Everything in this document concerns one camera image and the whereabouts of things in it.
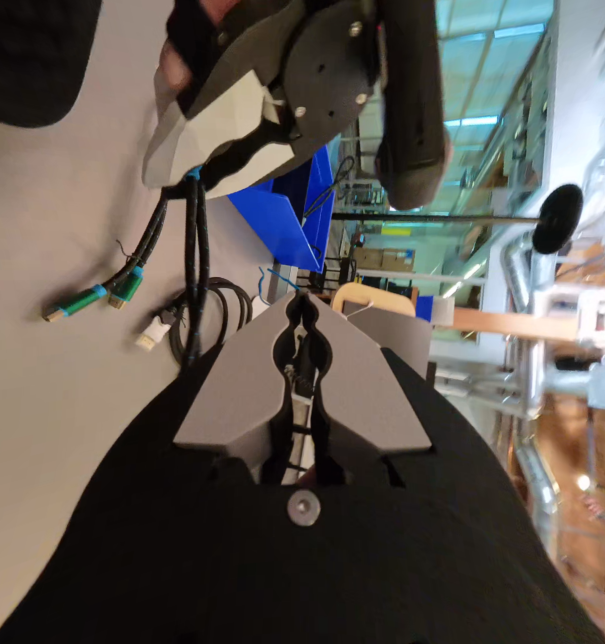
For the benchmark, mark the round silver duct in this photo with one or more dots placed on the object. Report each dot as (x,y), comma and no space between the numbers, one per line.
(521,271)

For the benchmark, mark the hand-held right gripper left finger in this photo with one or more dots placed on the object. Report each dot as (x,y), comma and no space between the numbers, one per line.
(237,392)

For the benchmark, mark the plain cardboard box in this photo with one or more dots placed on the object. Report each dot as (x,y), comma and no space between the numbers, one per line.
(368,258)

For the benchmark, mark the blue twist tie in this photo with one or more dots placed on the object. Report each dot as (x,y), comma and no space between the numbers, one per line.
(277,275)

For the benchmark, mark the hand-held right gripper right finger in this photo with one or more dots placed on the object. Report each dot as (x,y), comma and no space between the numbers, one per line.
(373,397)

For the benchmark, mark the blue plastic bin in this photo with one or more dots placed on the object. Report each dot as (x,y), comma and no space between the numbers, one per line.
(282,226)

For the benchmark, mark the blue crate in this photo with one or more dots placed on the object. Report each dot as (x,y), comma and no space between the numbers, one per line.
(424,308)

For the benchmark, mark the black floor lamp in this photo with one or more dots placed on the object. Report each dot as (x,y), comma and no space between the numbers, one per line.
(559,219)

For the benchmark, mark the wooden-edged black board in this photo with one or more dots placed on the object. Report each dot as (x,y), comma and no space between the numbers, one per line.
(398,332)

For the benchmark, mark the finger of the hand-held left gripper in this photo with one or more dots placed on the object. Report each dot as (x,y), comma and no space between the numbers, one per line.
(257,168)
(217,120)

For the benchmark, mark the black mouse pad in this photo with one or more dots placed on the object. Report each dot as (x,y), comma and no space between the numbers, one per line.
(31,60)

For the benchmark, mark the cardboard box with blue label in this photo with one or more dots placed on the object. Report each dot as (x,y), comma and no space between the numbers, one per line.
(398,260)

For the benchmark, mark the person's left hand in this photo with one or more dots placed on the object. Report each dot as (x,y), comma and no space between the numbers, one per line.
(174,68)

